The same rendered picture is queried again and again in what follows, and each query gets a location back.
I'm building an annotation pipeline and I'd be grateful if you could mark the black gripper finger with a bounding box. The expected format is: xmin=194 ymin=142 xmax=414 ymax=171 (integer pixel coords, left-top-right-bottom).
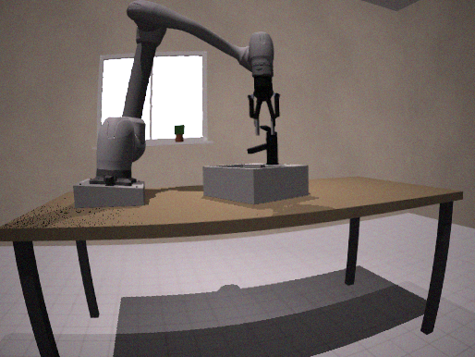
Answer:
xmin=264 ymin=92 xmax=280 ymax=135
xmin=248 ymin=93 xmax=262 ymax=135

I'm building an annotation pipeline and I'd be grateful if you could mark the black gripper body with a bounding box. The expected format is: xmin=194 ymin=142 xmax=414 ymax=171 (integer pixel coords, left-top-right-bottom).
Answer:
xmin=253 ymin=76 xmax=274 ymax=102

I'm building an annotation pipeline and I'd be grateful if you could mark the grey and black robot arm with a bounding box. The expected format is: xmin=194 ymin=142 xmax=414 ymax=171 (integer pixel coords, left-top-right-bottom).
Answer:
xmin=90 ymin=0 xmax=274 ymax=186

